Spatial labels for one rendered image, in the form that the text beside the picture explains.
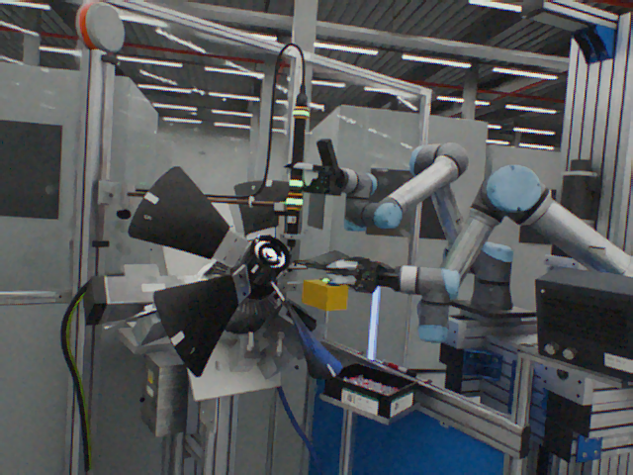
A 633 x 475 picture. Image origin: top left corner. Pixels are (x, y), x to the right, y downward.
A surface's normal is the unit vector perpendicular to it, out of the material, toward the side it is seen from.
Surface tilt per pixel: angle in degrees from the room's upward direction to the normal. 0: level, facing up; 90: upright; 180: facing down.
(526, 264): 90
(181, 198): 77
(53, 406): 90
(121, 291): 50
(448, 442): 90
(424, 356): 90
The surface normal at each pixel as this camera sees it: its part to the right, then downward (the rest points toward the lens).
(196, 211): 0.22, -0.09
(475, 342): 0.38, 0.08
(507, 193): -0.25, -0.04
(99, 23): 0.94, 0.09
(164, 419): 0.59, 0.09
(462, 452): -0.80, -0.03
